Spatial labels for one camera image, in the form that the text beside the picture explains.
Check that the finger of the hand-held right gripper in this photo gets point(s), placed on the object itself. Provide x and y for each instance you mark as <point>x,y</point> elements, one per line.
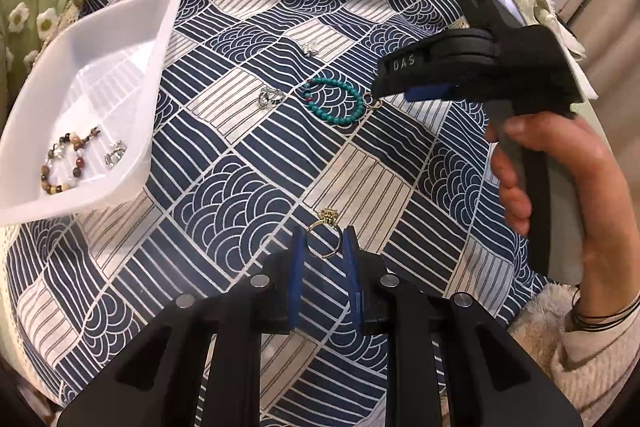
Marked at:
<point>425,92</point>

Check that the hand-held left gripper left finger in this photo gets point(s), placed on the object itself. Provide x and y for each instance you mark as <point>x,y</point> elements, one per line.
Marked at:
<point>297,278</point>

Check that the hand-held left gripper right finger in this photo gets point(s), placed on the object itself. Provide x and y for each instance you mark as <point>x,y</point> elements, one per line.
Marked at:
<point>353,279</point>

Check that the white plastic tray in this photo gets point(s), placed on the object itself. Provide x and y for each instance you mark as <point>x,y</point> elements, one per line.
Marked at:
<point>85,112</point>

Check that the person's right hand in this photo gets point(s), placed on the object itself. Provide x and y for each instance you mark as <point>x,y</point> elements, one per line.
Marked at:
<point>560,197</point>

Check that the blue patterned cloth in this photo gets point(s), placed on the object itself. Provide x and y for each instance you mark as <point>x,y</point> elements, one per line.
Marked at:
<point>300,167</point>

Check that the small silver earring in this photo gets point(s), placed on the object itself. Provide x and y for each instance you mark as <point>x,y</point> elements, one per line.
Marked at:
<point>310,48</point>

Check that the black wrist band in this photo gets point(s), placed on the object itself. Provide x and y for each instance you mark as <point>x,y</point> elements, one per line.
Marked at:
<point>600,318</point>

